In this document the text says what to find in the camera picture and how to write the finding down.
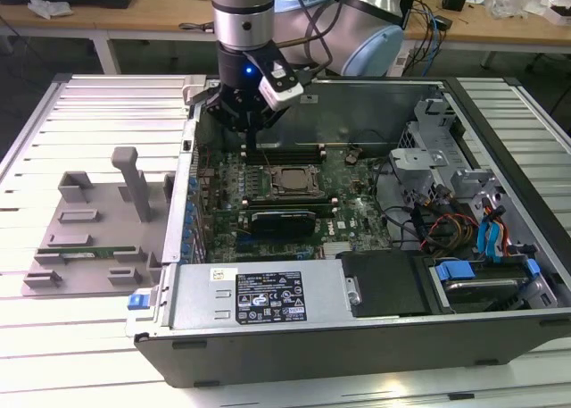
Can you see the black power supply label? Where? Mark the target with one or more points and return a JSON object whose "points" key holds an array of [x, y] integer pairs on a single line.
{"points": [[267, 298]]}

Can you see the crumpled clear plastic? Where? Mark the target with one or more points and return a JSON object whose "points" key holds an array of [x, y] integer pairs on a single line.
{"points": [[47, 7]]}

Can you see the blue case latch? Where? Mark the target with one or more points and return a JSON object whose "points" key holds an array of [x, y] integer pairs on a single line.
{"points": [[136, 302]]}

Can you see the silver drive cage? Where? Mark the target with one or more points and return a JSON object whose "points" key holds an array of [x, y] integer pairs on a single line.
{"points": [[419, 158]]}

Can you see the black plastic shroud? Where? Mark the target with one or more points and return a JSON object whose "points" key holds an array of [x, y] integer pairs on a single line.
{"points": [[383, 283]]}

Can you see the grey case latch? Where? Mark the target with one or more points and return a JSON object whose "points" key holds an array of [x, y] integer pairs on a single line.
{"points": [[194, 86]]}

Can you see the CPU socket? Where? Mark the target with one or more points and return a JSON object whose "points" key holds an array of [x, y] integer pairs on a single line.
{"points": [[295, 192]]}

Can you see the round coin battery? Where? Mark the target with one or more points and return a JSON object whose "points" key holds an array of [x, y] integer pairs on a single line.
{"points": [[352, 157]]}

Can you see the silver CPU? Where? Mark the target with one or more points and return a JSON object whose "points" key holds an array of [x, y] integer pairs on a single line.
{"points": [[295, 179]]}

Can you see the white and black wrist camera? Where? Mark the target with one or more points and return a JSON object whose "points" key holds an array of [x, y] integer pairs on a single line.
{"points": [[278, 91]]}

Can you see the small silver heatsink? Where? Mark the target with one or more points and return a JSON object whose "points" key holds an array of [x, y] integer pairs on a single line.
{"points": [[337, 250]]}

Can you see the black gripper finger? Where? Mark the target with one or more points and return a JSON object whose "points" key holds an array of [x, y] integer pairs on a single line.
{"points": [[265, 120], [223, 111]]}

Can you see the green motherboard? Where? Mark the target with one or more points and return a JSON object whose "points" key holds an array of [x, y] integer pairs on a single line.
{"points": [[357, 211]]}

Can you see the small yellow white sticker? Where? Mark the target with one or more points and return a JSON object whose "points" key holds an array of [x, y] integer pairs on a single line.
{"points": [[217, 274]]}

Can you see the green RAM stick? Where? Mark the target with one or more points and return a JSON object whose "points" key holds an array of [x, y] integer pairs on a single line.
{"points": [[107, 250]]}

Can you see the wooden desk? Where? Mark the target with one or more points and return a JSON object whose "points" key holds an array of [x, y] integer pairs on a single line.
{"points": [[156, 15], [490, 30]]}

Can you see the black graphics card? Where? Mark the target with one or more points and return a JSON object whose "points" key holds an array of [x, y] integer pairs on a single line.
{"points": [[281, 224]]}

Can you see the clear plastic bags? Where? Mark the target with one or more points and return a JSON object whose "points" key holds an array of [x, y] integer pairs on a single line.
{"points": [[513, 4]]}

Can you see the blue card retention clip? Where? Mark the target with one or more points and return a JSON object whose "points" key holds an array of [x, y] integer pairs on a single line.
{"points": [[184, 248], [191, 208], [193, 184], [187, 235], [189, 221]]}

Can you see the blue plastic tab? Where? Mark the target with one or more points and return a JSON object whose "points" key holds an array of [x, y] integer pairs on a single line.
{"points": [[533, 267]]}

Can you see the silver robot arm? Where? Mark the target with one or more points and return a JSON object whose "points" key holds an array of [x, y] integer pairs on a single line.
{"points": [[241, 15]]}

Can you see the grey parts rack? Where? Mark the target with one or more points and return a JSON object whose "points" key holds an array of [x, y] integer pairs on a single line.
{"points": [[102, 229]]}

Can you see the black and silver PC case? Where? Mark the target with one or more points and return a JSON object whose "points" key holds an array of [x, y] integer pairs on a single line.
{"points": [[357, 354]]}

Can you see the silver power supply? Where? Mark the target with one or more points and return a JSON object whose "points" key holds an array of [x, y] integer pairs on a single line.
{"points": [[192, 292]]}

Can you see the black power adapter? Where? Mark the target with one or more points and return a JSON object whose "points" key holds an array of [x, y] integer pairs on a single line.
{"points": [[444, 22]]}

